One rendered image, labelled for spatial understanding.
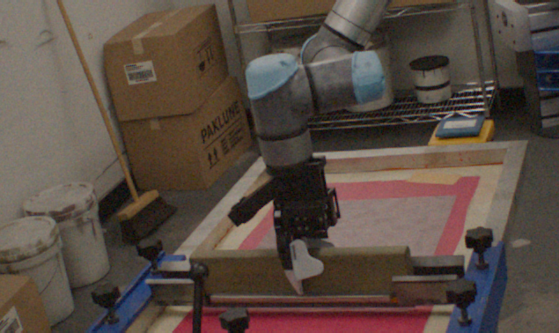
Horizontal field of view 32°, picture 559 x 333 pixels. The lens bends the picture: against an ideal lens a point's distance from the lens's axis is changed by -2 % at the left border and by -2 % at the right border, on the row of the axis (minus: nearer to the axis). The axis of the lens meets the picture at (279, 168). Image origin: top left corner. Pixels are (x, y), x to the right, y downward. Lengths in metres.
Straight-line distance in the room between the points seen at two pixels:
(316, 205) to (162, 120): 3.41
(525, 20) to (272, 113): 0.86
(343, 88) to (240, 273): 0.35
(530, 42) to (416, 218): 0.53
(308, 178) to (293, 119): 0.09
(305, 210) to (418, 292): 0.21
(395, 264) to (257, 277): 0.23
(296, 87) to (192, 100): 3.35
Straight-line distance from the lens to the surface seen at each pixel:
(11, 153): 4.21
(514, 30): 2.12
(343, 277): 1.49
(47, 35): 4.51
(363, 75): 1.40
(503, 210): 1.70
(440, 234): 1.73
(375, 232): 1.78
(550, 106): 2.18
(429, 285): 1.45
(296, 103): 1.39
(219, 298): 1.58
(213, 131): 4.94
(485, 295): 1.41
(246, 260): 1.54
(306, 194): 1.44
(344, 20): 1.51
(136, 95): 4.79
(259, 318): 1.57
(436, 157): 2.01
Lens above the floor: 1.70
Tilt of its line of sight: 20 degrees down
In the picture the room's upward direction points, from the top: 12 degrees counter-clockwise
